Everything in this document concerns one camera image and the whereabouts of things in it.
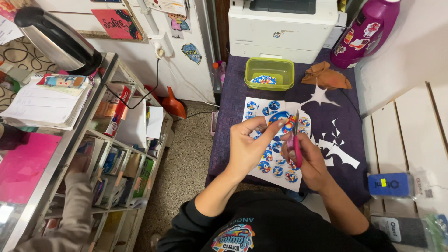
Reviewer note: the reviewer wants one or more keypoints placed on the green plastic container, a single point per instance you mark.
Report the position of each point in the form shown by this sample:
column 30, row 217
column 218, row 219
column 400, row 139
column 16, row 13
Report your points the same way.
column 269, row 73

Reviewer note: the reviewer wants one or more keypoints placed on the person's black sweatshirt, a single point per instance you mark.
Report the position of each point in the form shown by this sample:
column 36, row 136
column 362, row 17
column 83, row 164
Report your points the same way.
column 266, row 224

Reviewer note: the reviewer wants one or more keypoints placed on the black packaged sponge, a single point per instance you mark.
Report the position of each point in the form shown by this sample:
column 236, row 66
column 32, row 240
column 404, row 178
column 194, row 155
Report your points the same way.
column 402, row 231

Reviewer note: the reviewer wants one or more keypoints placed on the round cartoon sticker cutout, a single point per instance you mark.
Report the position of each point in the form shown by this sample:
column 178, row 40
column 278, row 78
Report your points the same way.
column 282, row 120

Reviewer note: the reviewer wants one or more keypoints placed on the small bottles beside table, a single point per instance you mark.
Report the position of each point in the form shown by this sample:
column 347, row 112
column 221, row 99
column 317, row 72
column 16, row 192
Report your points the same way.
column 219, row 75

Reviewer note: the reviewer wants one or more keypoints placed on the printed cartoon sticker sheet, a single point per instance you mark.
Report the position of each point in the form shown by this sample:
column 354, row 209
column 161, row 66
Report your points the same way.
column 273, row 154

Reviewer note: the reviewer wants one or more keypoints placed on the cartoon drawing on paper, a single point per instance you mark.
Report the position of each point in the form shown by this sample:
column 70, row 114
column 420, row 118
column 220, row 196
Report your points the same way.
column 178, row 21

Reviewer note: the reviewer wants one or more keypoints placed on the star shaped paper scrap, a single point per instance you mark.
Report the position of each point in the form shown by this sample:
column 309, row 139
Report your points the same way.
column 320, row 96

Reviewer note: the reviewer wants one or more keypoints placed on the glass display shelf with goods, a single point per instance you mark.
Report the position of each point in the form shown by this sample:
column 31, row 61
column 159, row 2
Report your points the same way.
column 87, row 157

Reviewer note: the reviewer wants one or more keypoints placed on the white wall socket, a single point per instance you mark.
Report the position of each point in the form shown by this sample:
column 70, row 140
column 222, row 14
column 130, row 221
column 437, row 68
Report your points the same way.
column 159, row 47

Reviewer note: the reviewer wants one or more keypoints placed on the stack of notebooks and papers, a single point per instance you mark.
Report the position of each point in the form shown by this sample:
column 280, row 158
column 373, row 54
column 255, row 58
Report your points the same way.
column 45, row 101

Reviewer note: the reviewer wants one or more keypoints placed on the person's left hand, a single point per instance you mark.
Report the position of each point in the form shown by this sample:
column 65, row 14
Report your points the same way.
column 246, row 150

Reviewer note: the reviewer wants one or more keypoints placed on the white printer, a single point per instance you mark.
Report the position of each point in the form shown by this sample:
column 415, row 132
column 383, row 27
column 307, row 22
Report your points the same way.
column 282, row 29

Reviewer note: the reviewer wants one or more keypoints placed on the person's right hand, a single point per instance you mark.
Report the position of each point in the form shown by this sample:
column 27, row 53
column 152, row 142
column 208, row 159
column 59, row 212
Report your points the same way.
column 310, row 167

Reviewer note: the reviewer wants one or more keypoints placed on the orange dustpan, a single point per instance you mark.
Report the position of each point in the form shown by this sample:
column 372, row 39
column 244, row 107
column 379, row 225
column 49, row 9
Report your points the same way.
column 173, row 103

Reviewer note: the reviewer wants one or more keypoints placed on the orange cloth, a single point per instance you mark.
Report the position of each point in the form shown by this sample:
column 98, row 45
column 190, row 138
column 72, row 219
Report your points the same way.
column 325, row 76

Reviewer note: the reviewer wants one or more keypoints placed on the pink painted sign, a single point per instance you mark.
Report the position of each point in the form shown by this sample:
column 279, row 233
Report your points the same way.
column 117, row 23

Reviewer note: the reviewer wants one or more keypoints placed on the steel electric kettle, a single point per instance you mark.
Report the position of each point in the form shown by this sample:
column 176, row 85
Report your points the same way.
column 57, row 42

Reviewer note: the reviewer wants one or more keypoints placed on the blue shield sticker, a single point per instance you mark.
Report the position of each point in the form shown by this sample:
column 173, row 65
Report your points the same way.
column 191, row 53

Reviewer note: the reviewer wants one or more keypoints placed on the person's right fingers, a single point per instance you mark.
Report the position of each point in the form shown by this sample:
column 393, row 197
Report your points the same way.
column 290, row 148

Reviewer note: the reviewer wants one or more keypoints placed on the purple table cloth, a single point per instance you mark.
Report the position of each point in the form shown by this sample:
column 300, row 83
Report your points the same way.
column 315, row 119

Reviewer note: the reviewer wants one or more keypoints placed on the cut round stickers pile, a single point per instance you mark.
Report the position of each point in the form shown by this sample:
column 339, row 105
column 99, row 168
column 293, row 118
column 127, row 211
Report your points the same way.
column 263, row 80

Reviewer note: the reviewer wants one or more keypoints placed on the white paper scraps heap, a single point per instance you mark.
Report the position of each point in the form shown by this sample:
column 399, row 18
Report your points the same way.
column 336, row 148

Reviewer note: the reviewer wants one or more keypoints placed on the purple bottle with stickers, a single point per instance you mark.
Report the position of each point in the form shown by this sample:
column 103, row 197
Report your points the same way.
column 364, row 33

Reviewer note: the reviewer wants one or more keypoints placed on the blue packaged sponge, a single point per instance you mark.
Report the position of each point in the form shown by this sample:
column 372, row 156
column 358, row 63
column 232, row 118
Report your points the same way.
column 388, row 184

